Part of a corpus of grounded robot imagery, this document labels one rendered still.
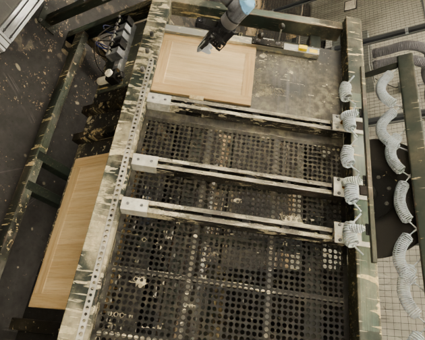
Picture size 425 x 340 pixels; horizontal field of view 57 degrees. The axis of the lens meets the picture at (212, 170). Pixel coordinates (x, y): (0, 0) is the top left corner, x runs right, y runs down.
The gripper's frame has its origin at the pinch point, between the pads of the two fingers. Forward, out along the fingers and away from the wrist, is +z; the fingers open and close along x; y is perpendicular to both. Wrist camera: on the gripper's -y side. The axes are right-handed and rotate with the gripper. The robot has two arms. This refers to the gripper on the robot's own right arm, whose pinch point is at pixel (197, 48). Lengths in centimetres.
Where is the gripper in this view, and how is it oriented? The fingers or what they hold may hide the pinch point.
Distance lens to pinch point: 188.8
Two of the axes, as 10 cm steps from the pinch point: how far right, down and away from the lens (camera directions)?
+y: 8.0, 4.6, 3.9
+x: 1.9, -8.1, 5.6
